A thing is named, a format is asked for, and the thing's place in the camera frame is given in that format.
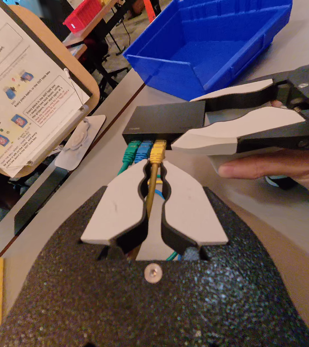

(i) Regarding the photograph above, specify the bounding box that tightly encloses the white stand base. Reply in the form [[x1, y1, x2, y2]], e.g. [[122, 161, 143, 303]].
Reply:
[[55, 114, 106, 171]]

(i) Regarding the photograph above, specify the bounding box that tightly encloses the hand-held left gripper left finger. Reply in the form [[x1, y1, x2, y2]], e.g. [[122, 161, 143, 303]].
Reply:
[[80, 159, 149, 255]]

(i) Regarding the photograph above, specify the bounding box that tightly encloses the person's right hand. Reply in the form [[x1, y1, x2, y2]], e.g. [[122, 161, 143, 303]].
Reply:
[[218, 149, 309, 199]]

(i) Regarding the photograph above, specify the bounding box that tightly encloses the large blue plastic bin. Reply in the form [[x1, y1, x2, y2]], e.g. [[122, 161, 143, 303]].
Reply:
[[123, 0, 293, 101]]

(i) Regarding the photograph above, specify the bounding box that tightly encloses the black network switch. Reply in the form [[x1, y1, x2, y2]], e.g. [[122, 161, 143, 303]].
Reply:
[[122, 100, 206, 145]]

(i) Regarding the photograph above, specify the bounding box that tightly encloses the blue ethernet cable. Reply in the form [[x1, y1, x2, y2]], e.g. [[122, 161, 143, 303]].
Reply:
[[134, 140, 183, 261]]

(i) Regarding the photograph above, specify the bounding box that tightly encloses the red plastic basket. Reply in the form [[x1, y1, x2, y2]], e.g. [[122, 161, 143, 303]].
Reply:
[[63, 0, 103, 34]]

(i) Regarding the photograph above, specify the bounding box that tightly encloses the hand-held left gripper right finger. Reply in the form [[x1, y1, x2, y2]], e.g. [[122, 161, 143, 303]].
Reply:
[[160, 160, 229, 256]]

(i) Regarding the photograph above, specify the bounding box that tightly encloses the green ethernet cable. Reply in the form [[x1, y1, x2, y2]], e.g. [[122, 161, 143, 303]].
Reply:
[[117, 140, 178, 261]]

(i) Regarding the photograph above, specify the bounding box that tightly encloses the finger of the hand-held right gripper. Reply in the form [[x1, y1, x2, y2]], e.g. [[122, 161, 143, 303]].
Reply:
[[170, 106, 306, 156], [190, 78, 280, 112]]

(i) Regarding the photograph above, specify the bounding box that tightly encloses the printed instruction sheet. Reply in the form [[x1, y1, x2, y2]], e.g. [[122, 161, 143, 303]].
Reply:
[[0, 0, 90, 178]]

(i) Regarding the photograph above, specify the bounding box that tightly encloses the wooden display board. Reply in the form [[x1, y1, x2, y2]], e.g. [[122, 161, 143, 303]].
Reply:
[[0, 0, 101, 178]]

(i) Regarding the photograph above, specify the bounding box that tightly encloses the yellow ethernet cable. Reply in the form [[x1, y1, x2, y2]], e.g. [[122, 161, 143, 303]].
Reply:
[[129, 139, 167, 261]]

